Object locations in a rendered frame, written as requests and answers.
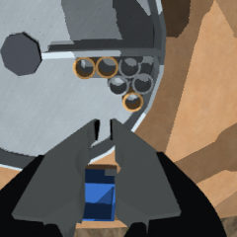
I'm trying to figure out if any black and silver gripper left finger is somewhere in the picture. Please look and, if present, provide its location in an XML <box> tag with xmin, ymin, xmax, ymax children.
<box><xmin>0</xmin><ymin>118</ymin><xmax>100</xmax><ymax>237</ymax></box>

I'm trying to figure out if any bronze bushing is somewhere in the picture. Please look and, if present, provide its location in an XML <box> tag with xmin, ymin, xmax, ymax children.
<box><xmin>121</xmin><ymin>87</ymin><xmax>143</xmax><ymax>112</ymax></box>
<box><xmin>96</xmin><ymin>56</ymin><xmax>119</xmax><ymax>79</ymax></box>
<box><xmin>73</xmin><ymin>57</ymin><xmax>97</xmax><ymax>79</ymax></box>

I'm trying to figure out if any blue open crate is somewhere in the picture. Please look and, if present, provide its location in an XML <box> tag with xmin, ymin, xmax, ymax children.
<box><xmin>83</xmin><ymin>169</ymin><xmax>118</xmax><ymax>221</ymax></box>

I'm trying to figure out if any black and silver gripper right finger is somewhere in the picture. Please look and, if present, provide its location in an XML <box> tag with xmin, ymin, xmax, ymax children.
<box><xmin>110</xmin><ymin>118</ymin><xmax>227</xmax><ymax>237</ymax></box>

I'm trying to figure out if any grey metal bushing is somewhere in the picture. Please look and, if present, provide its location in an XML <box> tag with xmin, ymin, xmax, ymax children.
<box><xmin>130</xmin><ymin>70</ymin><xmax>154</xmax><ymax>95</ymax></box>
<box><xmin>108</xmin><ymin>72</ymin><xmax>129</xmax><ymax>97</ymax></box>
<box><xmin>118</xmin><ymin>56</ymin><xmax>141</xmax><ymax>78</ymax></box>

